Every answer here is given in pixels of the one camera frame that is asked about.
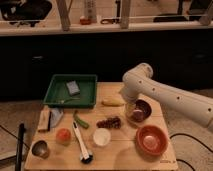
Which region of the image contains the yellow banana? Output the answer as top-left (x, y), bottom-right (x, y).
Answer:
top-left (101, 99), bottom-right (124, 107)

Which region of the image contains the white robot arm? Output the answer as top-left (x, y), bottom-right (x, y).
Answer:
top-left (120, 63), bottom-right (213, 132)

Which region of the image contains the white cup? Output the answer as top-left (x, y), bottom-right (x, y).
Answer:
top-left (93, 128), bottom-right (111, 147)

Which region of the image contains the metal cup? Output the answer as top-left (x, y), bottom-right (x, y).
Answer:
top-left (32, 140), bottom-right (50, 159)

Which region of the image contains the dark purple bowl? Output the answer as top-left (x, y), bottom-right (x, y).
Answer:
top-left (130, 99), bottom-right (152, 122)

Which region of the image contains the bunch of red grapes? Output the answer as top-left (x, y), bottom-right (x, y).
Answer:
top-left (96, 117), bottom-right (121, 129)

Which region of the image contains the orange red bowl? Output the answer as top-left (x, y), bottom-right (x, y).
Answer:
top-left (135, 125), bottom-right (168, 156)

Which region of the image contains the green cucumber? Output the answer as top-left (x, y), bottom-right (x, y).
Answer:
top-left (73, 111), bottom-right (89, 129)

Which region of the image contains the green utensil in tray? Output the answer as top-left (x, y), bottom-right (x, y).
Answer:
top-left (57, 97), bottom-right (80, 104)

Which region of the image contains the grey sponge block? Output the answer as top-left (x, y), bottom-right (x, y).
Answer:
top-left (66, 81), bottom-right (80, 95)

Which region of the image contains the green plastic tray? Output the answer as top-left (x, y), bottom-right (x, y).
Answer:
top-left (43, 74), bottom-right (97, 108)

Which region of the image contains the white black dish brush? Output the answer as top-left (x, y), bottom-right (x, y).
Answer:
top-left (73, 122), bottom-right (93, 164)

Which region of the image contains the orange tomato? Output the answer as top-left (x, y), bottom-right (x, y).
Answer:
top-left (56, 128), bottom-right (71, 145)

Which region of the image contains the grey cloth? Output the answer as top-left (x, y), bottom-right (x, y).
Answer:
top-left (50, 108), bottom-right (63, 128)

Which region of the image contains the small wooden board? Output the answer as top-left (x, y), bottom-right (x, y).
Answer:
top-left (37, 108), bottom-right (50, 132)

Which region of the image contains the red object on shelf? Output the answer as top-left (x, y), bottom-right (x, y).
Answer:
top-left (79, 16), bottom-right (91, 25)

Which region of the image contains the black pole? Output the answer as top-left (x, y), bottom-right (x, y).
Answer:
top-left (15, 123), bottom-right (25, 171)

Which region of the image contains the black office chair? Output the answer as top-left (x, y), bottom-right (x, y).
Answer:
top-left (0, 0), bottom-right (52, 27)

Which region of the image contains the black cable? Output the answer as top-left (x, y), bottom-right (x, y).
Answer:
top-left (169, 132), bottom-right (213, 171)

